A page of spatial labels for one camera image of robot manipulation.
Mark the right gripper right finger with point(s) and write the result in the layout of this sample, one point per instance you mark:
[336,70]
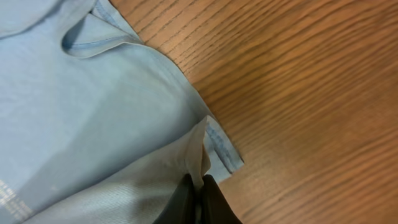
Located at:
[215,208]

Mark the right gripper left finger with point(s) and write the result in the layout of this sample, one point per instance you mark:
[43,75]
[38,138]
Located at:
[181,208]

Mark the light blue printed t-shirt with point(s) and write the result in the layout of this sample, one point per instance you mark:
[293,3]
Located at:
[96,126]

